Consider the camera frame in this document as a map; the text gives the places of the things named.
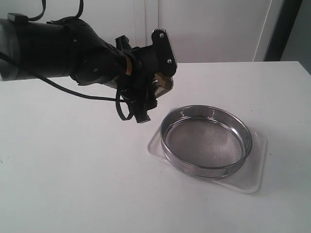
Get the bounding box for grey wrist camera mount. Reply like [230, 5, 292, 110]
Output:
[151, 29, 177, 77]

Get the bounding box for clear plastic tray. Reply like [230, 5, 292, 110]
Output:
[146, 126, 268, 194]

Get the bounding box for stainless steel cup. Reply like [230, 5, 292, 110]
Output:
[152, 73, 173, 99]

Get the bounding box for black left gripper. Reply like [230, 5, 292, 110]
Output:
[121, 46, 157, 124]

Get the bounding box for round steel mesh sieve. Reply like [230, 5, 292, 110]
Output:
[159, 105, 253, 180]

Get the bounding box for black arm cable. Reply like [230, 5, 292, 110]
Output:
[0, 0, 137, 121]

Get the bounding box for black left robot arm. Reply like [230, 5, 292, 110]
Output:
[0, 19, 159, 123]

